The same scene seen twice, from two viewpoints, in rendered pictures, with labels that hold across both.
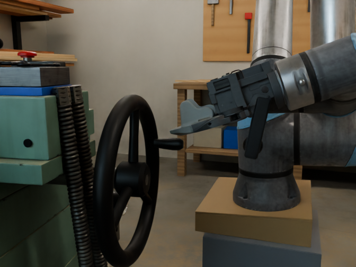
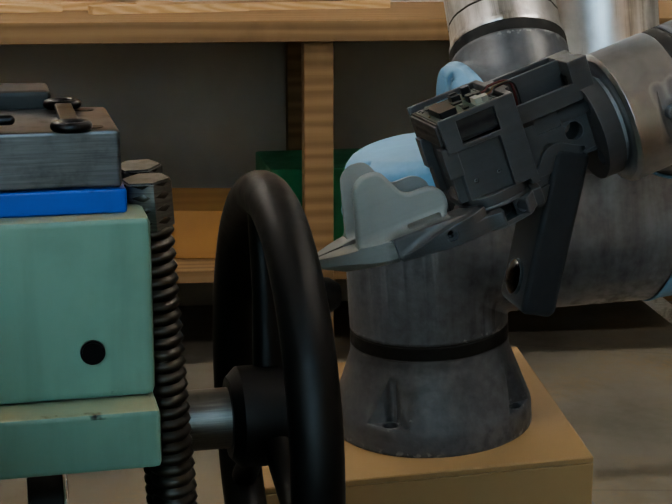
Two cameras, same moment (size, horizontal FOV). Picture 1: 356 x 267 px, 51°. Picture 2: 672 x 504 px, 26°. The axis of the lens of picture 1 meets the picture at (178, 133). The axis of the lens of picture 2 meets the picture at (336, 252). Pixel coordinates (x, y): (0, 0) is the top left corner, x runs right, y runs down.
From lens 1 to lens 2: 0.42 m
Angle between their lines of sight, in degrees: 24
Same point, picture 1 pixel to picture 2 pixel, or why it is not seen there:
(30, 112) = (104, 262)
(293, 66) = (651, 71)
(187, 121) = (375, 231)
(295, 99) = (658, 154)
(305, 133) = not seen: hidden behind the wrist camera
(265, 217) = (468, 473)
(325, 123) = (605, 186)
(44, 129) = (145, 307)
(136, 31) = not seen: outside the picture
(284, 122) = not seen: hidden behind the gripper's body
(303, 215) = (566, 450)
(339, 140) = (646, 230)
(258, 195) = (436, 411)
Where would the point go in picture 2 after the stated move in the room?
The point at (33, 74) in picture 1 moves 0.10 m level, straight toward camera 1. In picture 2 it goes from (97, 153) to (238, 180)
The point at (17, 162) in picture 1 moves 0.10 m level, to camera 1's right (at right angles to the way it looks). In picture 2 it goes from (79, 413) to (275, 385)
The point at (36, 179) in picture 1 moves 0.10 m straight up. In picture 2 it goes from (145, 451) to (138, 248)
